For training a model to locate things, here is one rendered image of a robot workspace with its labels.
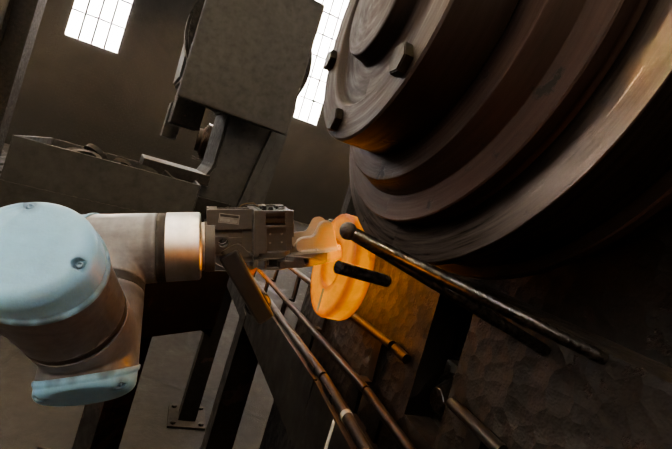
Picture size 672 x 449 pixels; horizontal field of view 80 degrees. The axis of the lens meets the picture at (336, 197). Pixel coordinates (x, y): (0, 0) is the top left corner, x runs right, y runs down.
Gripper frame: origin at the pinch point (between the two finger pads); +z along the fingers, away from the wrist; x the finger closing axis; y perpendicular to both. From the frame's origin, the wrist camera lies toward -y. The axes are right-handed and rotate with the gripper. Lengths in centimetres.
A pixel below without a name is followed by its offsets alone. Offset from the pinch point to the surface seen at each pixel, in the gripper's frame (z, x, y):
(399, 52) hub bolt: -7.0, -29.0, 22.1
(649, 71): 1.9, -40.5, 19.4
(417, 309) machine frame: 5.2, -13.4, -4.3
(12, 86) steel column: -257, 617, 98
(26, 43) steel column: -240, 620, 158
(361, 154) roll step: -3.4, -13.9, 14.8
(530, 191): -0.1, -35.1, 12.5
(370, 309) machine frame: 3.9, -2.0, -8.5
